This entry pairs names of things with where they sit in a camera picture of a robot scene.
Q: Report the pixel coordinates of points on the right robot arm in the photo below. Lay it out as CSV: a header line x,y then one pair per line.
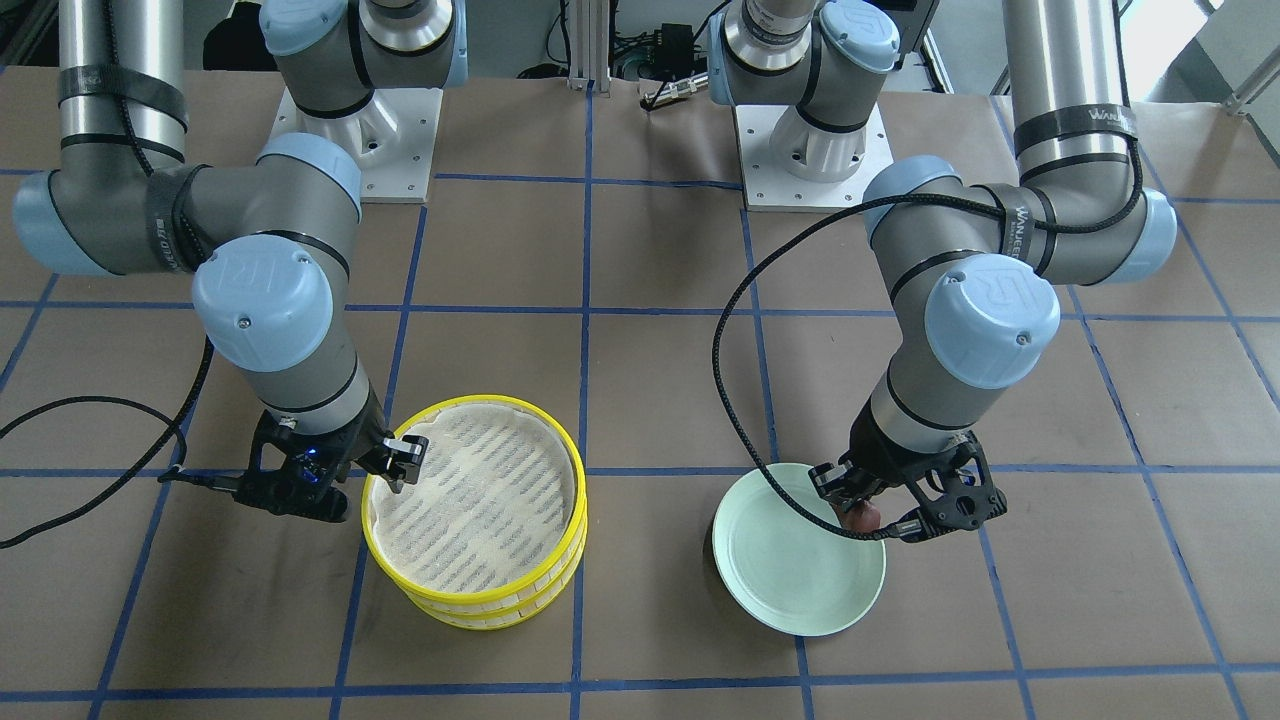
x,y
268,245

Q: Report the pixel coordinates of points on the brown steamed bun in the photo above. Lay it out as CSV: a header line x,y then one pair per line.
x,y
862,518

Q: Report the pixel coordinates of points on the yellow bamboo steamer tier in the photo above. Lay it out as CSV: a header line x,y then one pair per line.
x,y
512,610
577,533

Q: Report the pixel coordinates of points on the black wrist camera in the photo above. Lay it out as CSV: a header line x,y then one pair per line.
x,y
953,490

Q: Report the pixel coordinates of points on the mint green plate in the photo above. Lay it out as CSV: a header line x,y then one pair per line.
x,y
785,571

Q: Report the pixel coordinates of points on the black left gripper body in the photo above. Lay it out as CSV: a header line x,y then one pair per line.
x,y
882,454

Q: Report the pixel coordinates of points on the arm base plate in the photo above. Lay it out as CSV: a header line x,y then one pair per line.
x,y
787,165
392,140

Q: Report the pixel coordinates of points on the aluminium frame post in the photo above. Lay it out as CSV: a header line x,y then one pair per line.
x,y
589,45

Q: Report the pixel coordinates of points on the yellow bamboo steamer bottom tier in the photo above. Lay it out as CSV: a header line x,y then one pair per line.
x,y
512,610

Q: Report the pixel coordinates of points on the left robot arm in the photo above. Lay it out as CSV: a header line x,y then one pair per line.
x,y
971,269

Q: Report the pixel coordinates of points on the yellow bamboo steamer top tier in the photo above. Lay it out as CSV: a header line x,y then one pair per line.
x,y
577,533

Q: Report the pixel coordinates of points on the white mesh steamer liner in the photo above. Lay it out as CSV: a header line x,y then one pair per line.
x,y
495,497

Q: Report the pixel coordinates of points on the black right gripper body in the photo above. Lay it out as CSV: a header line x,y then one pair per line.
x,y
357,441

